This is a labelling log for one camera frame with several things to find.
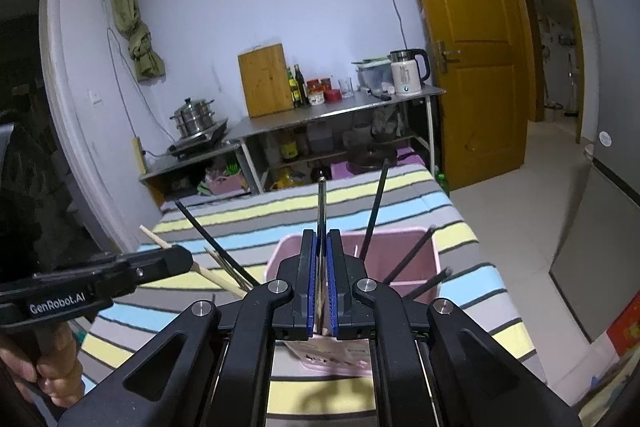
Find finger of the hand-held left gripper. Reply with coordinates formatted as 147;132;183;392
120;246;194;289

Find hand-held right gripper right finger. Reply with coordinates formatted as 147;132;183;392
326;231;583;427

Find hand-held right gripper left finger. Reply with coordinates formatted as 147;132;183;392
57;230;317;427

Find wooden chopstick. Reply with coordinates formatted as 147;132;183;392
203;248;254;291
139;225;250;297

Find black chopstick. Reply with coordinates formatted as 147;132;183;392
318;177;329;258
382;225;437;284
174;200;262;287
407;266;453;300
360;158;392;260

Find pink utensil holder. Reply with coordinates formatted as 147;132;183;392
265;227;443;378

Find person's left hand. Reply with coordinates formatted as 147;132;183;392
0;323;85;406

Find low metal shelf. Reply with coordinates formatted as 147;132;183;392
139;142;252;208

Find pink plastic basket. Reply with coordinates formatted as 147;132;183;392
205;172;246;196

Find yellow power strip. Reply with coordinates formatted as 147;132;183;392
131;137;149;176

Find purple plastic board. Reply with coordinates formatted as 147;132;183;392
312;147;426;181

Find induction cooker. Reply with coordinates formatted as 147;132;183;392
166;119;231;160

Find striped tablecloth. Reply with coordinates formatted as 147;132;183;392
75;164;548;427

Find black frying pan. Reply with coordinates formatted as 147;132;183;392
347;144;401;175

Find yellow label bottle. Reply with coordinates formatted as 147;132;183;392
277;129;300;162

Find steel steamer pot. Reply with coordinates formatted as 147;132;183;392
170;97;216;138

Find metal kitchen table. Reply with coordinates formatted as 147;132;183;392
227;84;447;194

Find dark sauce bottle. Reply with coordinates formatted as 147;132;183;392
294;64;309;106

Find wooden cutting board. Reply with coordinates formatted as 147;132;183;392
238;44;295;118

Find clear plastic storage box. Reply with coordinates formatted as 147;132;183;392
352;59;393;90

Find white electric kettle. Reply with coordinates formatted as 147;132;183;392
389;49;431;96

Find green curtain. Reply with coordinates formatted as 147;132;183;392
110;0;166;82

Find grey refrigerator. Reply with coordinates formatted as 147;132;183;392
547;0;640;343

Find red cardboard box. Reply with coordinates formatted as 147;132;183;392
606;292;640;358

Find wooden door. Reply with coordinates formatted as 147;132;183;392
390;0;531;192

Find wooden door frame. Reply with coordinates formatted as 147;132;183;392
487;0;587;146

